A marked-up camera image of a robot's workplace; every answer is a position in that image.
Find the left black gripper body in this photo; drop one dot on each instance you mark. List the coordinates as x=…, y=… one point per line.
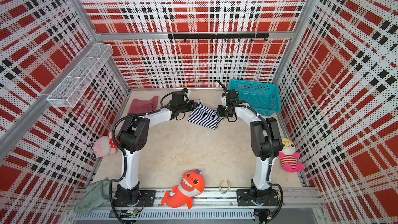
x=186, y=106

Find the black wall hook rail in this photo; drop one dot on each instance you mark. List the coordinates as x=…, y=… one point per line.
x=219, y=36

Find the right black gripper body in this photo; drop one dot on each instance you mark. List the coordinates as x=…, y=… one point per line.
x=224, y=111

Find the white wire mesh shelf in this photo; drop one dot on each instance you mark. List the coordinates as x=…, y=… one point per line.
x=70, y=90

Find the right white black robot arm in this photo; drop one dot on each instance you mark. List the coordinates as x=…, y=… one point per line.
x=266, y=143

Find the teal plastic basket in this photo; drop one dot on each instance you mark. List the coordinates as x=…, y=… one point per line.
x=262, y=97

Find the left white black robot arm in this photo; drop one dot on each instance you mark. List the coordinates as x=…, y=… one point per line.
x=130, y=135

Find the pink plush toy red dress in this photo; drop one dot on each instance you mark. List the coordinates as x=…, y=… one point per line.
x=104, y=146

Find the green cloth rag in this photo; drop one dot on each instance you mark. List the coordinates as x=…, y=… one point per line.
x=97, y=195

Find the aluminium front rail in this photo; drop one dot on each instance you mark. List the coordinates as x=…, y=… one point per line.
x=300, y=205

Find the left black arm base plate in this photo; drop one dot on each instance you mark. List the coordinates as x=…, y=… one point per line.
x=144, y=198

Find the striped black white tank top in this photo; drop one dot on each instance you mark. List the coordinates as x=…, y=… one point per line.
x=205, y=116

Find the red shark plush toy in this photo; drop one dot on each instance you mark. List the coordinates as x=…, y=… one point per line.
x=192, y=184

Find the maroon tank top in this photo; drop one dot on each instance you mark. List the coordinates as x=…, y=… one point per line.
x=141, y=106

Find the white plush toy yellow glasses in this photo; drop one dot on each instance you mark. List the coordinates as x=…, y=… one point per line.
x=289, y=156

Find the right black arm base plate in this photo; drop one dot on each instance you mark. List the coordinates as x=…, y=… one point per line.
x=253, y=197

